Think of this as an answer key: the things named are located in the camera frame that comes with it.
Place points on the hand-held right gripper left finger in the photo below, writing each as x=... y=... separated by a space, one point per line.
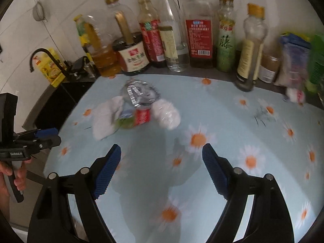
x=107 y=172

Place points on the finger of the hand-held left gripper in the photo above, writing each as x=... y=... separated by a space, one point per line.
x=46 y=132
x=48 y=143

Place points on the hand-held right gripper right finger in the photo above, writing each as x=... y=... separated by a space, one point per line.
x=215 y=172

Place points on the white tissue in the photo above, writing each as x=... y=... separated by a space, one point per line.
x=106 y=119

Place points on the green red wrapper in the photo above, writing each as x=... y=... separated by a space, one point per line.
x=134 y=118

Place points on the white plastic ball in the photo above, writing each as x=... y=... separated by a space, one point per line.
x=167 y=114

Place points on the silver foil packet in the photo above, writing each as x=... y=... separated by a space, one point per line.
x=140 y=92

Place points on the person's left hand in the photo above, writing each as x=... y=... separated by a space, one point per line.
x=20 y=179

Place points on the black sink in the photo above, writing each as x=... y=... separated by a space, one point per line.
x=58 y=101

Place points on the daisy print blue tablecloth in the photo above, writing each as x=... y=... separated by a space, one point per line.
x=227 y=121

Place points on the yellow dish soap pack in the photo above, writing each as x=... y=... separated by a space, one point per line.
x=49 y=70

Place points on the black faucet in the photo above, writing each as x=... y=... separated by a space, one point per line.
x=54 y=58

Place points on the clear cooking oil jug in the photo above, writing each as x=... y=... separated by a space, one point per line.
x=105 y=60

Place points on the green yellow seasoning bottle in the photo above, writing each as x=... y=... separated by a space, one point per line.
x=82 y=33

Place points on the metal mesh strainer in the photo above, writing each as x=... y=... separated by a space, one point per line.
x=39 y=14

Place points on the small white red packet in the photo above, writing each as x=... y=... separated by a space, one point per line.
x=295 y=95

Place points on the dark soy sauce jug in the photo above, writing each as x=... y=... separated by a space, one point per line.
x=133 y=58

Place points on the small glass jar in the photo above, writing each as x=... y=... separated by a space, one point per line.
x=269 y=68

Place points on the clear orange cap bottle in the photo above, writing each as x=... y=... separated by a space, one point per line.
x=249 y=55

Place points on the green label bottle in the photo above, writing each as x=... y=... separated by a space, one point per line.
x=226 y=48

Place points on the clear yellow cap bottle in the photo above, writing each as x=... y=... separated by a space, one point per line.
x=174 y=53

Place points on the tall red label bottle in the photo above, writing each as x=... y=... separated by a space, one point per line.
x=198 y=38

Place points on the blue white plastic bag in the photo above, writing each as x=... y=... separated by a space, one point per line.
x=293 y=58

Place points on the dark cap red label bottle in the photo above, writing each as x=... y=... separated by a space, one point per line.
x=150 y=38

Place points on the green refill pouch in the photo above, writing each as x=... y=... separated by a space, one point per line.
x=316 y=63

